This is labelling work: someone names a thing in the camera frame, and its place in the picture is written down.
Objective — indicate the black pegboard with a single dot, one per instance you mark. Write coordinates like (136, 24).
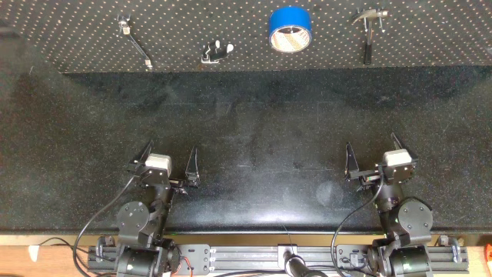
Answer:
(423, 38)

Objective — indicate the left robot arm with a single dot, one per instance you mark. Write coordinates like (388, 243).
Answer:
(134, 223)

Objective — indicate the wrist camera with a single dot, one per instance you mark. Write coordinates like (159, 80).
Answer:
(158, 162)
(396, 157)

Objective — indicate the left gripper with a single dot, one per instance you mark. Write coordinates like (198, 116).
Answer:
(155, 177)

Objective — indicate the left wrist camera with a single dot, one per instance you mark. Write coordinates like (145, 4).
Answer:
(158, 162)

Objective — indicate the mounting rail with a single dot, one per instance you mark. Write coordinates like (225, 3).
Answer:
(246, 259)

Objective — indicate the wrench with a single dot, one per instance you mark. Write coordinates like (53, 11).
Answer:
(136, 46)

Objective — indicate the pliers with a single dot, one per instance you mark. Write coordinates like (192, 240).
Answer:
(216, 53)

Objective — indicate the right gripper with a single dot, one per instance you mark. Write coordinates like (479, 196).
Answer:
(397, 175)

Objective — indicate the hammer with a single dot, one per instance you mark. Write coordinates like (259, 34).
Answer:
(368, 50)

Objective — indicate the metal hook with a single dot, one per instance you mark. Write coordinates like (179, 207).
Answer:
(123, 18)
(382, 26)
(207, 61)

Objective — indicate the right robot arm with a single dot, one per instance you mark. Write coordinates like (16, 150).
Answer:
(414, 221)

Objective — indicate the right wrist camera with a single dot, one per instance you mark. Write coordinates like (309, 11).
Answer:
(396, 157)

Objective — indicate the roll of blue tape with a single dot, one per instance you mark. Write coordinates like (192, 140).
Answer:
(286, 17)

